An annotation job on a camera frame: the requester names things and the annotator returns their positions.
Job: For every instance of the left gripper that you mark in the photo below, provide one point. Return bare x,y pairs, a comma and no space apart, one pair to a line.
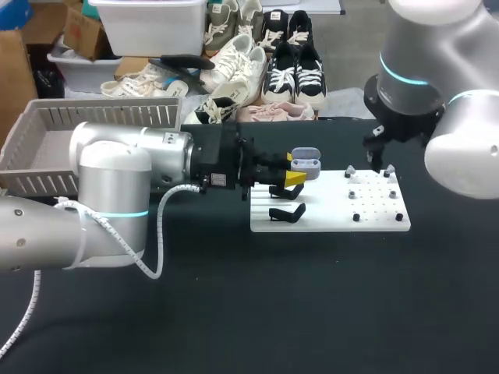
218,156

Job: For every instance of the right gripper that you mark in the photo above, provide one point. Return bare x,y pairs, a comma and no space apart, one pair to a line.
405,122

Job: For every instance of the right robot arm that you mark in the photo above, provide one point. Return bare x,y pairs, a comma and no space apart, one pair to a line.
460,156

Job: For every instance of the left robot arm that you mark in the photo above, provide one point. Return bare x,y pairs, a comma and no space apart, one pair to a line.
113,175

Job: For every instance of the lilac earbud case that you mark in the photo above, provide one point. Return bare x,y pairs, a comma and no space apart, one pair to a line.
306,161

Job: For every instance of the white plate with black stands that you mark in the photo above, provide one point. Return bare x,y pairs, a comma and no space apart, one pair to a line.
331,218

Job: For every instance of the small cardboard box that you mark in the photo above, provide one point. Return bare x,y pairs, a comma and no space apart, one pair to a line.
83,33

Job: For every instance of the large cardboard box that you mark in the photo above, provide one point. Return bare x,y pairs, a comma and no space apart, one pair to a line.
15,78

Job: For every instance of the pink sneaker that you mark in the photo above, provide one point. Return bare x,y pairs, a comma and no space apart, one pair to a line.
273,111

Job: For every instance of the black and white sneaker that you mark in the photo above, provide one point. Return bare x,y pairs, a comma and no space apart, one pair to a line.
212,109

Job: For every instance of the black sneaker white laces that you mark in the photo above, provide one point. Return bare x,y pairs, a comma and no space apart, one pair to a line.
278,76
310,80

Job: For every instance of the white and blue insole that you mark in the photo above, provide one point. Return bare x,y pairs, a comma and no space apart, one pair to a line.
175,89

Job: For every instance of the black high-top sneaker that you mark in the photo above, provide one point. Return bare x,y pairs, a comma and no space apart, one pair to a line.
274,29
301,27

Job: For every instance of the black insole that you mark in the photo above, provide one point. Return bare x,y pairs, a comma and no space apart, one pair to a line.
183,61

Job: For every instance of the olive green sneaker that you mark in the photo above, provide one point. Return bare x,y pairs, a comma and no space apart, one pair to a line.
249,17
220,23

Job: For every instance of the cream canvas sneaker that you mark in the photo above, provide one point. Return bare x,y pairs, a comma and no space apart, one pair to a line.
132,83

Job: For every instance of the large white plastic bin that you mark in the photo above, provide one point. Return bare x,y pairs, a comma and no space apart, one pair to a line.
152,27

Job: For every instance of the low white plastic bin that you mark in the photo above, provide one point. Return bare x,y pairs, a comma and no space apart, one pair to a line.
85,72

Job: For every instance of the grey slotted basket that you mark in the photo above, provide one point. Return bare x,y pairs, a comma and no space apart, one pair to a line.
39,148

